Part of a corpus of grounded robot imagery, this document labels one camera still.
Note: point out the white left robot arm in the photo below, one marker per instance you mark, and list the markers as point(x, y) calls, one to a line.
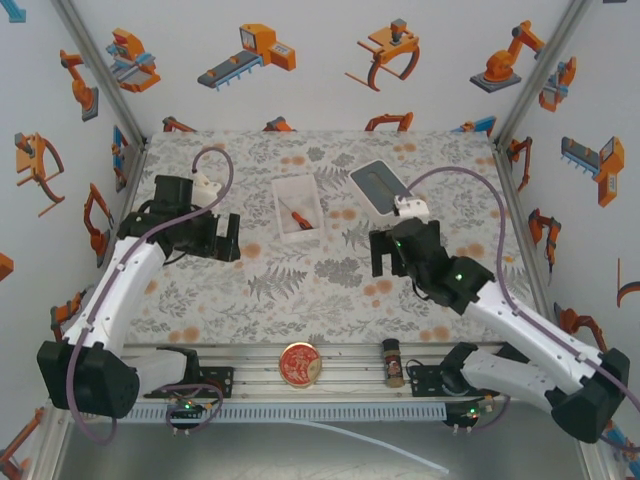
point(125, 285)

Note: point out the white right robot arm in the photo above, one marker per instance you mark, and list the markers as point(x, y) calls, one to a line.
point(530, 335)

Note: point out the translucent white plastic bin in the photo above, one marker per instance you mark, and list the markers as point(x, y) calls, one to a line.
point(297, 207)

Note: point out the floral patterned table mat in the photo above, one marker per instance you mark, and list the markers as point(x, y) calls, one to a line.
point(320, 285)

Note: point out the white tray with grey inset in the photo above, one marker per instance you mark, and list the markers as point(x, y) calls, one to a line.
point(377, 188)

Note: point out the brown spice bottle black cap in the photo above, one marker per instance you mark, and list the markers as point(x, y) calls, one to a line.
point(392, 367)

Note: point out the round red tin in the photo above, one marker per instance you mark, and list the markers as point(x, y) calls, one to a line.
point(300, 371)

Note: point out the circuit board with green light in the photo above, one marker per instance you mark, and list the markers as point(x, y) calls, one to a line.
point(470, 413)
point(186, 409)

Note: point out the thin white tube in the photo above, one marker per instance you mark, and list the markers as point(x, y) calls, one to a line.
point(380, 442)

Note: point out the aluminium table edge rail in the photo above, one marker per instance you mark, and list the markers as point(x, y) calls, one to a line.
point(340, 370)

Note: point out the aluminium frame post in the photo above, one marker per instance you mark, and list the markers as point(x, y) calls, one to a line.
point(100, 70)
point(540, 70)

